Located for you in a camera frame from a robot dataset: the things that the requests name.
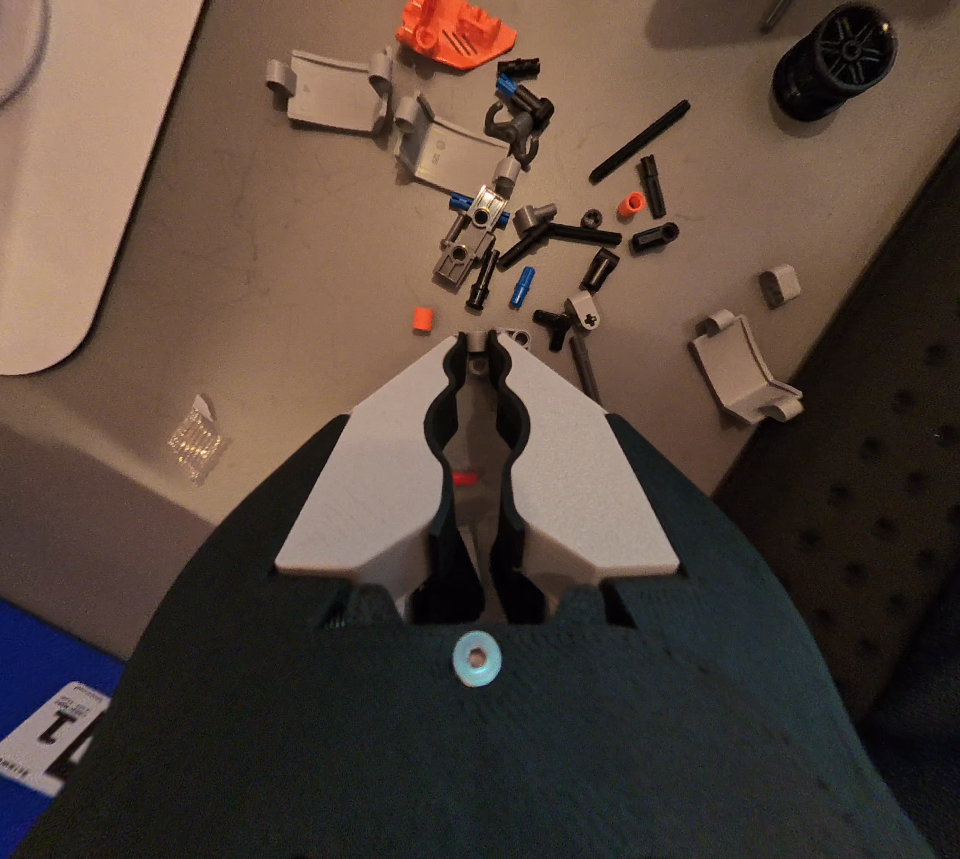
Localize black toy axle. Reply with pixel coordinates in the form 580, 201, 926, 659
588, 98, 692, 185

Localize dark grey toy beam assembly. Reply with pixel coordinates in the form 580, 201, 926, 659
433, 184, 513, 292

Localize scattered black toy pins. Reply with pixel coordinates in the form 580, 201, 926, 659
465, 52, 693, 313

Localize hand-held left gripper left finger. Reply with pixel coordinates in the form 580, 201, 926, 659
273, 332, 470, 604

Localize small pale grey toy clip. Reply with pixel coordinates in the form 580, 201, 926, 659
759, 264, 802, 309

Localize white book stand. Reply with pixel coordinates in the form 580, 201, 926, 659
0, 0, 243, 378

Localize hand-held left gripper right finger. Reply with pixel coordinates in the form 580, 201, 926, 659
486, 330, 683, 601

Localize orange ribbed toy wedge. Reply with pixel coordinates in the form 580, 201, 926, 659
395, 0, 519, 74

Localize black toy wheel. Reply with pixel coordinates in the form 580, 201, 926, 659
771, 4, 900, 123

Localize small clear plastic bag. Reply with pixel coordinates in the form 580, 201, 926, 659
166, 394, 228, 487

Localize blue plastic bin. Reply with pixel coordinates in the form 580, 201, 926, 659
0, 598, 125, 859

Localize pale grey toy panel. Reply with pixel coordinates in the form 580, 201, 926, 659
688, 309, 805, 427
390, 94, 522, 200
264, 45, 396, 136

